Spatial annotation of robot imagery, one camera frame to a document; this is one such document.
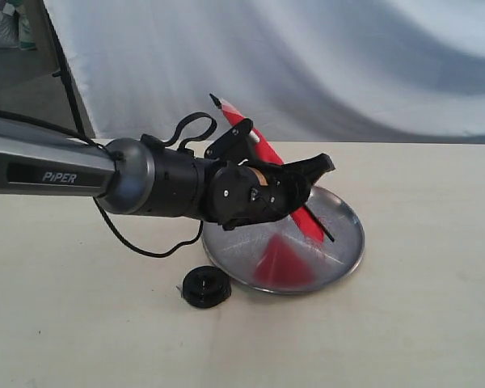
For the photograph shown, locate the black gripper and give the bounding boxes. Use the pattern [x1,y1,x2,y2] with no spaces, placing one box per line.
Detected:
[201,153,335,230]

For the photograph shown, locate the red flag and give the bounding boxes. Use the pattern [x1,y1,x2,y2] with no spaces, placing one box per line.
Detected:
[209,94,335,243]

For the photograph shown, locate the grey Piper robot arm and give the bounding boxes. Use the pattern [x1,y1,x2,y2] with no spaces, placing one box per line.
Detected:
[0,118,334,230]

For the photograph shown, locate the black round plastic knob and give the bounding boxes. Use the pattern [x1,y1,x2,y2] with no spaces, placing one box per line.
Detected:
[178,265,232,309]

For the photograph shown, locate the round metal plate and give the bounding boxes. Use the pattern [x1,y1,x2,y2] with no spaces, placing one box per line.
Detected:
[202,187,365,294]

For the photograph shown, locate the white backdrop cloth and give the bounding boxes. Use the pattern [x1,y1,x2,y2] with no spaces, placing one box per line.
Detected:
[45,1,485,143]

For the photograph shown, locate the black backdrop stand pole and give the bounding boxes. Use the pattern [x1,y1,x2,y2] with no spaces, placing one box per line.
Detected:
[44,6,86,136]

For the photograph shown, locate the white sacks in background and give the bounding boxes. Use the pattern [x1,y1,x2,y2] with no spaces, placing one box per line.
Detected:
[0,0,37,51]

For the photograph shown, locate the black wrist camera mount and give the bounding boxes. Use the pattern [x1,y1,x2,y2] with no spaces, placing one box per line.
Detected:
[204,118,256,163]

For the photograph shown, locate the black cable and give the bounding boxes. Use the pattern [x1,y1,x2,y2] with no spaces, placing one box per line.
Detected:
[0,105,218,258]

